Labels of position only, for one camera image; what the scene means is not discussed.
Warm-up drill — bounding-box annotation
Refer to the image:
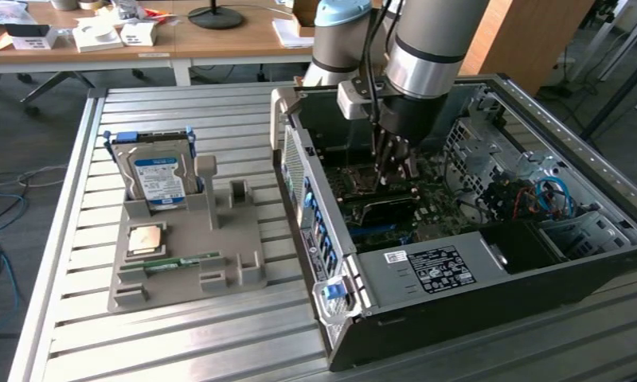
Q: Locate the black chair base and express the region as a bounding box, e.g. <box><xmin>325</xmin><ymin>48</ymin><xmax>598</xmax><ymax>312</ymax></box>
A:
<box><xmin>18</xmin><ymin>70</ymin><xmax>96</xmax><ymax>117</ymax></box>

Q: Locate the hard disk with blue rails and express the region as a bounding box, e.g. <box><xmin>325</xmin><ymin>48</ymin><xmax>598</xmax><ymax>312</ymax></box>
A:
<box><xmin>102</xmin><ymin>126</ymin><xmax>200</xmax><ymax>211</ymax></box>

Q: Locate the wooden cabinet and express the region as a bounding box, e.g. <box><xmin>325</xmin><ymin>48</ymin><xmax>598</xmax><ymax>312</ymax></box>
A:
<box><xmin>458</xmin><ymin>0</ymin><xmax>598</xmax><ymax>96</ymax></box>

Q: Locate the CPU chip with metal lid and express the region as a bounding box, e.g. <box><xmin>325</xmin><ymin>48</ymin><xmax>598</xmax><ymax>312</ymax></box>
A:
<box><xmin>127</xmin><ymin>224</ymin><xmax>166</xmax><ymax>255</ymax></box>

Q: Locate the light wooden desk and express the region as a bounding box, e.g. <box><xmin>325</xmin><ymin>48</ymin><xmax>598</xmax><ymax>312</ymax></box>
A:
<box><xmin>0</xmin><ymin>0</ymin><xmax>176</xmax><ymax>87</ymax></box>
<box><xmin>171</xmin><ymin>0</ymin><xmax>466</xmax><ymax>87</ymax></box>

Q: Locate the grey power supply unit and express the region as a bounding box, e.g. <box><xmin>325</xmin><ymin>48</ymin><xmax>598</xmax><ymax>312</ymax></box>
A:
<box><xmin>355</xmin><ymin>232</ymin><xmax>510</xmax><ymax>308</ymax></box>

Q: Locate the clear plastic bag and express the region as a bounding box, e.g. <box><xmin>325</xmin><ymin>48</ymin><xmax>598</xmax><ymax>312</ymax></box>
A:
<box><xmin>0</xmin><ymin>0</ymin><xmax>35</xmax><ymax>25</ymax></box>

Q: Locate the green RAM stick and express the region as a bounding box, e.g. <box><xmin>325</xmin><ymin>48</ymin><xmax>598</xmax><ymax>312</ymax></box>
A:
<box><xmin>118</xmin><ymin>251</ymin><xmax>226</xmax><ymax>276</ymax></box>

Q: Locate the brown cardboard box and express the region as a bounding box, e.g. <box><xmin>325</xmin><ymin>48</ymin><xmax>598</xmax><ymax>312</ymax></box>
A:
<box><xmin>290</xmin><ymin>0</ymin><xmax>319</xmax><ymax>28</ymax></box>

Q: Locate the blue floor cable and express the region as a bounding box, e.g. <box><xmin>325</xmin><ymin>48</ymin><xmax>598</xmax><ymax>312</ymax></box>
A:
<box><xmin>0</xmin><ymin>174</ymin><xmax>28</xmax><ymax>341</ymax></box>

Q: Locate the dark slanted metal post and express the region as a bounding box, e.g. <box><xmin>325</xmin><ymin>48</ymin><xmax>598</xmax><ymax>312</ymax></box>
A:
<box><xmin>581</xmin><ymin>15</ymin><xmax>637</xmax><ymax>141</ymax></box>

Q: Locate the blue data wire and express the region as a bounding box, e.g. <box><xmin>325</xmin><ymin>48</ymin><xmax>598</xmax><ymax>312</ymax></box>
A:
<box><xmin>535</xmin><ymin>176</ymin><xmax>577</xmax><ymax>220</ymax></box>

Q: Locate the white box with black top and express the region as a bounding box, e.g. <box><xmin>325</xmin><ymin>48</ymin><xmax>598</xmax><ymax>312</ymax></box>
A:
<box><xmin>3</xmin><ymin>23</ymin><xmax>59</xmax><ymax>51</ymax></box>

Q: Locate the black camera cable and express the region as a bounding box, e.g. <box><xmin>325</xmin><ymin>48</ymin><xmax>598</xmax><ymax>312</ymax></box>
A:
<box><xmin>359</xmin><ymin>0</ymin><xmax>405</xmax><ymax>124</ymax></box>

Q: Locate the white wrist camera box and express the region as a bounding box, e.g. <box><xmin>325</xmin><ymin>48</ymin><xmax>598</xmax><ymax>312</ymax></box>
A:
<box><xmin>337</xmin><ymin>79</ymin><xmax>389</xmax><ymax>120</ymax></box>

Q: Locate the white box with tape roll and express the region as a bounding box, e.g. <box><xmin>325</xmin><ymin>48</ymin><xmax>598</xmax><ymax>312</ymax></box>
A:
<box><xmin>71</xmin><ymin>18</ymin><xmax>123</xmax><ymax>53</ymax></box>

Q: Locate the green motherboard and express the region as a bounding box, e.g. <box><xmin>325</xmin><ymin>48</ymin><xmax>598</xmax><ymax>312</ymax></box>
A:
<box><xmin>317</xmin><ymin>145</ymin><xmax>493</xmax><ymax>246</ymax></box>

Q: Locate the white floor cable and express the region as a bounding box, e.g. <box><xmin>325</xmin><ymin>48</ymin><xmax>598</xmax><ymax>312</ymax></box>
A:
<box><xmin>0</xmin><ymin>164</ymin><xmax>68</xmax><ymax>189</ymax></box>

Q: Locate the white paper stack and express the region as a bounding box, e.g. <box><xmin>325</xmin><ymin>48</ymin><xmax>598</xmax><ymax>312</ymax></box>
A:
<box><xmin>271</xmin><ymin>18</ymin><xmax>315</xmax><ymax>49</ymax></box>

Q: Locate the blue case latch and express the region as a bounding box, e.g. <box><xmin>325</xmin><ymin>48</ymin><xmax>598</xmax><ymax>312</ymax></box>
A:
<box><xmin>321</xmin><ymin>280</ymin><xmax>350</xmax><ymax>302</ymax></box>

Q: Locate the small white labelled box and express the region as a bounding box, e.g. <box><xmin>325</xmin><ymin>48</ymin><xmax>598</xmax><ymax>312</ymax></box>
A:
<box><xmin>119</xmin><ymin>21</ymin><xmax>159</xmax><ymax>47</ymax></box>

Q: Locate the graphics card with black cooler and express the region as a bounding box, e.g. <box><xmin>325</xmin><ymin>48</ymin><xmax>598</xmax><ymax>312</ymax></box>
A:
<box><xmin>349</xmin><ymin>193</ymin><xmax>425</xmax><ymax>226</ymax></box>

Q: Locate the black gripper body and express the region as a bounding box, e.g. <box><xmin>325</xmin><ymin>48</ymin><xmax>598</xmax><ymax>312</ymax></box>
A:
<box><xmin>375</xmin><ymin>94</ymin><xmax>446</xmax><ymax>145</ymax></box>

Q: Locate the open black PC case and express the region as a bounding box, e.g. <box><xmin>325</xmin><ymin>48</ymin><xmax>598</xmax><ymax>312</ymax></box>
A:
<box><xmin>269</xmin><ymin>73</ymin><xmax>637</xmax><ymax>373</ymax></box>

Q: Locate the black round lamp base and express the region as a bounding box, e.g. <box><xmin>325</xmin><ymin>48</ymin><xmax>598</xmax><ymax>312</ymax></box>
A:
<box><xmin>186</xmin><ymin>0</ymin><xmax>245</xmax><ymax>30</ymax></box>

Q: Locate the CPU socket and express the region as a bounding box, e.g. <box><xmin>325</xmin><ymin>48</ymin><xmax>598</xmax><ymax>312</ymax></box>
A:
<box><xmin>343</xmin><ymin>162</ymin><xmax>389</xmax><ymax>197</ymax></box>

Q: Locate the grey plastic parts rack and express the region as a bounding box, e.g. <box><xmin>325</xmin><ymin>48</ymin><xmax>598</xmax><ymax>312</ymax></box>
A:
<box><xmin>106</xmin><ymin>154</ymin><xmax>269</xmax><ymax>314</ymax></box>

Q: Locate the blue expansion slot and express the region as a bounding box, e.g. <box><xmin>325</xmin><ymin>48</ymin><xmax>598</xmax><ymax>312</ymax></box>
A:
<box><xmin>349</xmin><ymin>222</ymin><xmax>405</xmax><ymax>236</ymax></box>

